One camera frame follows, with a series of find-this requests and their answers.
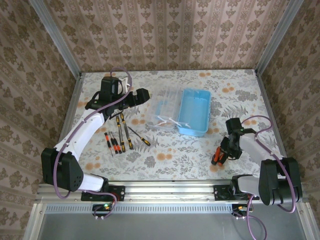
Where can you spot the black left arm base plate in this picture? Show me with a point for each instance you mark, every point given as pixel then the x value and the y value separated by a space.
pixel 120 192

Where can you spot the blue plastic tool box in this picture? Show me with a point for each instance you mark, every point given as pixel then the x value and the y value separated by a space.
pixel 195 112

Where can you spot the aluminium frame post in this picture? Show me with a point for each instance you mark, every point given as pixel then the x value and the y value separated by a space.
pixel 57 37
pixel 275 37

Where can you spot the grey metal panel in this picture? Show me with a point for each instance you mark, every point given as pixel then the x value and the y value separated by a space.
pixel 162 227

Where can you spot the left black control board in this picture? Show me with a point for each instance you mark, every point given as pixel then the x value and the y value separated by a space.
pixel 100 207

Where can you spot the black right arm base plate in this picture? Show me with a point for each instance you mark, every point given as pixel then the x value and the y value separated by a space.
pixel 220 193

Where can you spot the aluminium table side rail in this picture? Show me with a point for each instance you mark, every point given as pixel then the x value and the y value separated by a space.
pixel 73 100
pixel 262 87

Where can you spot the aluminium lower frame bar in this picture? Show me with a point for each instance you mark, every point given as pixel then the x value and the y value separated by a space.
pixel 33 222
pixel 305 220

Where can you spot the aluminium mounting rail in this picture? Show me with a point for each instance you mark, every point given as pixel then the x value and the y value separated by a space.
pixel 170 191

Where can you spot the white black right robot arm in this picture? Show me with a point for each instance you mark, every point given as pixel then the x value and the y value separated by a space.
pixel 252 145

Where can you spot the right black control board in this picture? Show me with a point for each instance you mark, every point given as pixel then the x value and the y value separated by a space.
pixel 240 208

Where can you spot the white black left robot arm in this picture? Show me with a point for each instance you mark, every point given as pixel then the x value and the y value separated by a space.
pixel 82 132

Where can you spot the black control board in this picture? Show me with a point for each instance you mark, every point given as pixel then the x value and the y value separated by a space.
pixel 100 207
pixel 240 208

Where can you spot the large orange black screwdriver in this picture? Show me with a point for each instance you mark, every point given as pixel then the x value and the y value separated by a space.
pixel 220 163

